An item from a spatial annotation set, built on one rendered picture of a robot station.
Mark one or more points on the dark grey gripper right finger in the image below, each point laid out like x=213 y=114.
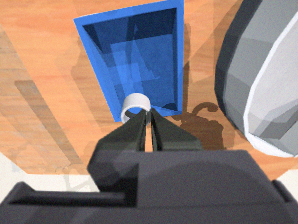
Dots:
x=171 y=137

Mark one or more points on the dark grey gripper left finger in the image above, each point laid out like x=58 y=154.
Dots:
x=127 y=136

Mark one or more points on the silver metal bushing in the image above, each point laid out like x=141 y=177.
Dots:
x=135 y=100

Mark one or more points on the blue open box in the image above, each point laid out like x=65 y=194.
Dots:
x=136 y=50

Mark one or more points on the grey round turntable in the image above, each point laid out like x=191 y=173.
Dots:
x=249 y=44

